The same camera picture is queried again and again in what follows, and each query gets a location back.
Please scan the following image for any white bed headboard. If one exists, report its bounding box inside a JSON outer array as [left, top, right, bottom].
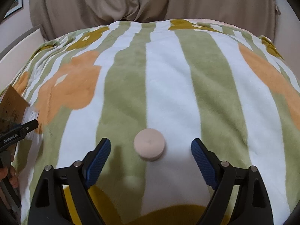
[[0, 24, 48, 90]]

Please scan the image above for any framed wall picture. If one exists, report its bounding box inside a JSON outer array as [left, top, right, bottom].
[[4, 0, 23, 19]]

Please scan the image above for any beige curtain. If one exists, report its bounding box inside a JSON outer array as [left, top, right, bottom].
[[29, 0, 277, 39]]

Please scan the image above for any green striped floral blanket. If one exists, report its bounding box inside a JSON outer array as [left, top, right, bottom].
[[10, 19, 299, 224]]

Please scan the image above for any cardboard box with pink lining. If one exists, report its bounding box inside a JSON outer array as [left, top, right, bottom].
[[0, 85, 29, 134]]

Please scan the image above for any white grey small box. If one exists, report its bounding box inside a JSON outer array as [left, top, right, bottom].
[[22, 105, 41, 135]]

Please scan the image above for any person's left hand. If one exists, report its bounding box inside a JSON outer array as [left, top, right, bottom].
[[0, 166, 19, 188]]

